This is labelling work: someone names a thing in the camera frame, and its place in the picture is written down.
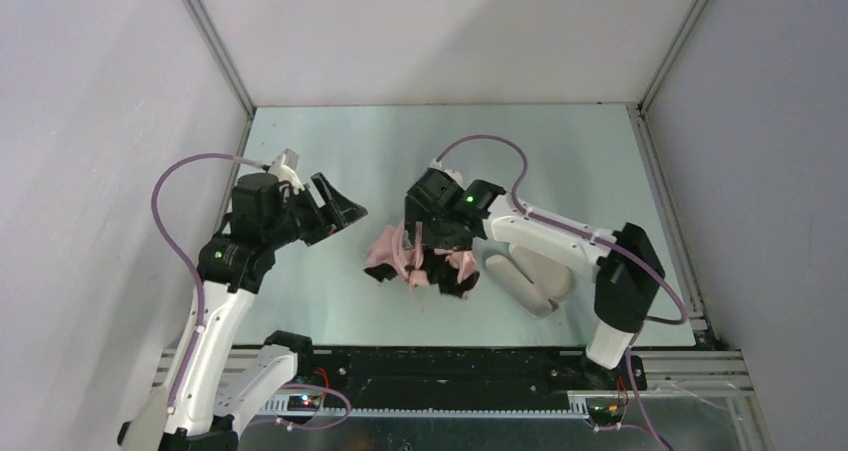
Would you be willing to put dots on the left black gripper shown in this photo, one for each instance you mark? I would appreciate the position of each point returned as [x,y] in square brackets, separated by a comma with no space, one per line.
[313,208]

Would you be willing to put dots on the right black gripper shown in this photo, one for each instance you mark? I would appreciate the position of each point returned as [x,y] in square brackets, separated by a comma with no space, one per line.
[432,234]

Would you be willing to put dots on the pink black folding umbrella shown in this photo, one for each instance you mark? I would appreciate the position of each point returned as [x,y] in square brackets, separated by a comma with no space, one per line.
[392,256]

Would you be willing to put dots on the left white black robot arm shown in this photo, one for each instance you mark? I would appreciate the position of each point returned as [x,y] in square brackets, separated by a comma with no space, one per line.
[190,410]

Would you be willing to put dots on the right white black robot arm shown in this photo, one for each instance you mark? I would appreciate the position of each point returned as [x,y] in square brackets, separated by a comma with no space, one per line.
[622,264]

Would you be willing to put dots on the open grey umbrella case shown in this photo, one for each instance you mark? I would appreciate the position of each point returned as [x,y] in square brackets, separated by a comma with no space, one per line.
[535,282]

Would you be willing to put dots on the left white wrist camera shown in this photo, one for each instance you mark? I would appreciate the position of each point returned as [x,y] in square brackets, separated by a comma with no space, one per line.
[283,167]

